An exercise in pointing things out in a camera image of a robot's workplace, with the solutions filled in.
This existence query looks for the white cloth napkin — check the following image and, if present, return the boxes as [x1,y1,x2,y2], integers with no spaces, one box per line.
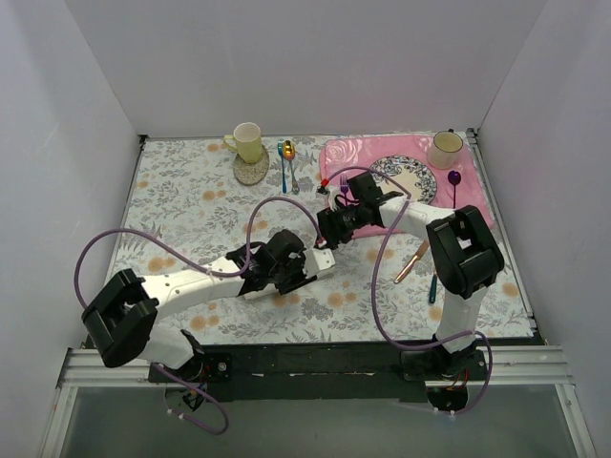
[242,266,335,301]

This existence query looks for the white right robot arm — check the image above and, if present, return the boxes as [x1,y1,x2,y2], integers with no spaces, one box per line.
[317,171,505,380]

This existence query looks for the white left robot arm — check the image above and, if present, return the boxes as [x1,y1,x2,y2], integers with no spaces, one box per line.
[81,230,334,382]

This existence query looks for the purple fork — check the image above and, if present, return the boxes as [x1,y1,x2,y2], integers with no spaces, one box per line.
[339,172,349,202]

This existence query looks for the rose gold knife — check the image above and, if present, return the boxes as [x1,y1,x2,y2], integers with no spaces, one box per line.
[393,240,430,284]

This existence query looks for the rainbow gold spoon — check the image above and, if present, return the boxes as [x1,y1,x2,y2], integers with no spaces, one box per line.
[282,140,300,195]

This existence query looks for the blue floral plate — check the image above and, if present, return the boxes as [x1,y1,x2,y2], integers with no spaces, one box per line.
[369,156,437,204]

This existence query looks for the blue fork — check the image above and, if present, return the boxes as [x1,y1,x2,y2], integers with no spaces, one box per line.
[277,139,287,194]

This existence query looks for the woven round coaster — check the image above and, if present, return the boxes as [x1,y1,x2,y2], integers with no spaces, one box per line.
[233,146,269,186]

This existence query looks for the yellow green mug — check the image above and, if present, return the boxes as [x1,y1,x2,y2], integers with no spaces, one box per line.
[223,122,263,164]

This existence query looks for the purple spoon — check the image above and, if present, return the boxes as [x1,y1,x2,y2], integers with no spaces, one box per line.
[448,170,462,208]

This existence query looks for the cream enamel mug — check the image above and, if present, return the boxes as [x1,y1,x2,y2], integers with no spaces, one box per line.
[427,129,464,170]

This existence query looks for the pink floral placemat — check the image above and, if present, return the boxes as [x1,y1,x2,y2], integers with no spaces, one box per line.
[319,134,495,227]

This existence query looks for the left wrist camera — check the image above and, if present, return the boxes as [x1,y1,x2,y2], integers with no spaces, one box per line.
[304,248,335,279]

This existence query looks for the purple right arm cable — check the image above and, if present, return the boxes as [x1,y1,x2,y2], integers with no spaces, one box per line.
[320,165,493,417]

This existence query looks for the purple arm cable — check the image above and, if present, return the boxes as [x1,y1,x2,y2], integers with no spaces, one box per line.
[320,165,493,417]
[74,196,328,435]

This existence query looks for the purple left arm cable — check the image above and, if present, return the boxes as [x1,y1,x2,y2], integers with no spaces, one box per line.
[74,196,328,435]

